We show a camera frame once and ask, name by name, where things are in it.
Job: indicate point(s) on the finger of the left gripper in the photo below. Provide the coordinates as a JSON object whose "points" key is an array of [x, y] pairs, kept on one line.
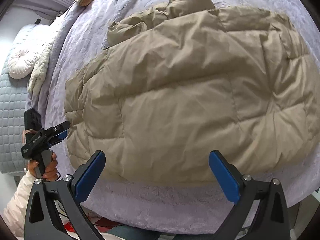
{"points": [[60, 128], [57, 139]]}

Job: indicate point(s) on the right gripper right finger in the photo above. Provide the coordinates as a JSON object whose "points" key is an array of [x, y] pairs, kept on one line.
{"points": [[271, 220]]}

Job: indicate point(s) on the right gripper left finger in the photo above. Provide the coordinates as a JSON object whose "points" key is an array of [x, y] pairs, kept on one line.
{"points": [[42, 220]]}

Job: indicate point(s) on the tan puffer jacket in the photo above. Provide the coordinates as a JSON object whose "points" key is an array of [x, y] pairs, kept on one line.
{"points": [[183, 78]]}

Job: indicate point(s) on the white jacket left forearm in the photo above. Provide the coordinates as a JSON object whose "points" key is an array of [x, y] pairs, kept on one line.
{"points": [[14, 213]]}

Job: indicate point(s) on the person left hand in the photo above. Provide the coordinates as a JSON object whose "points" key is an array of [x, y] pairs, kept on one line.
{"points": [[51, 173]]}

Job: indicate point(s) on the cream quilted comforter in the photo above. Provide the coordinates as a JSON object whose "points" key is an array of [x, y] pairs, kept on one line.
{"points": [[39, 72]]}

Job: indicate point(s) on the grey quilted mattress pad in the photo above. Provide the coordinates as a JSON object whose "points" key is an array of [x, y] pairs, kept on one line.
{"points": [[13, 99]]}

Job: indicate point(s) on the round white cushion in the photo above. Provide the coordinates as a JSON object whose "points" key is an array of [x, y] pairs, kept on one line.
{"points": [[21, 62]]}

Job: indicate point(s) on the lavender plush bed blanket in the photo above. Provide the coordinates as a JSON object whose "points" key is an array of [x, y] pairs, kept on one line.
{"points": [[172, 210]]}

